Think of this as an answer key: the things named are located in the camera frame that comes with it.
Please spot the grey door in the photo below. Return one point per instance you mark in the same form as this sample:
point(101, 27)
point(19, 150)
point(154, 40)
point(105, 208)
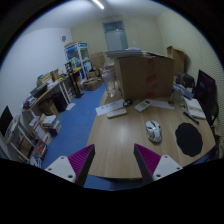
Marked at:
point(115, 35)

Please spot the black computer monitor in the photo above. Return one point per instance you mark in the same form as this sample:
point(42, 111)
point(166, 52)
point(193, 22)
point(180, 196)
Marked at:
point(206, 94)

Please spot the round black mouse pad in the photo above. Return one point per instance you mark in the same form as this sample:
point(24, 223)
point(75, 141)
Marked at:
point(189, 139)

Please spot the white side desk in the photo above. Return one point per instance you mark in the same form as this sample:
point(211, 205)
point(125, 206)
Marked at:
point(59, 84)

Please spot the black monitor at left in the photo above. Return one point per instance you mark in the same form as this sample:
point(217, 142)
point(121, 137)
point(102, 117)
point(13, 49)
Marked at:
point(5, 120)

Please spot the clear plastic water jug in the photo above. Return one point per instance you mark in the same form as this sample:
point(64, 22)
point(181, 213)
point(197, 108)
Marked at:
point(109, 81)

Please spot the round wall clock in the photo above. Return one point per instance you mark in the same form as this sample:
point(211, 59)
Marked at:
point(63, 38)

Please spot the white remote control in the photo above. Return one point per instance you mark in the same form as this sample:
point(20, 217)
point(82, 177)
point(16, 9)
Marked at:
point(116, 113)

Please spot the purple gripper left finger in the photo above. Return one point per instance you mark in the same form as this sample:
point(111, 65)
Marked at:
point(75, 167)

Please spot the open white notebook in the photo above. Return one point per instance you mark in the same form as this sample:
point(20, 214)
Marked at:
point(194, 108)

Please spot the white paper sheet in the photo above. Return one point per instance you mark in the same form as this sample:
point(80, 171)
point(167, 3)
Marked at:
point(109, 107)

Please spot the white low bookshelf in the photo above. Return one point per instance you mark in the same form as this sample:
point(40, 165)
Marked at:
point(30, 148)

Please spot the large cardboard box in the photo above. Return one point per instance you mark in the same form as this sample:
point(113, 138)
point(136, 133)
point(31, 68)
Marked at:
point(141, 77)

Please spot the ceiling light strip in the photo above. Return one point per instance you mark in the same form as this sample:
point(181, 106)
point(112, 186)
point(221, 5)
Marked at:
point(98, 4)

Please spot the cardboard box on floor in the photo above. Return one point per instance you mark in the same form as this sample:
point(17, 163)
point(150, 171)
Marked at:
point(92, 84)

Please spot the tall cardboard box right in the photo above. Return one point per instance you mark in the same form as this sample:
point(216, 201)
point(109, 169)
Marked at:
point(178, 55)

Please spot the white grey computer mouse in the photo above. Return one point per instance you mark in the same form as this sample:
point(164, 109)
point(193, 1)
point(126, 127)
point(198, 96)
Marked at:
point(154, 131)

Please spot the black marker pen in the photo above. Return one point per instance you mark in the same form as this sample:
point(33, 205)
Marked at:
point(190, 117)

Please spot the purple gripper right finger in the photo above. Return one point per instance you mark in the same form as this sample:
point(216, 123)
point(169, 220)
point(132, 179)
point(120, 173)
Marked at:
point(153, 166)

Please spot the stack of papers on box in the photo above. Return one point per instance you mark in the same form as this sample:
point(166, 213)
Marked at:
point(124, 53)

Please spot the white air conditioner remote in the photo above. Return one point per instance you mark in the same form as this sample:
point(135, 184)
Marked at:
point(143, 105)

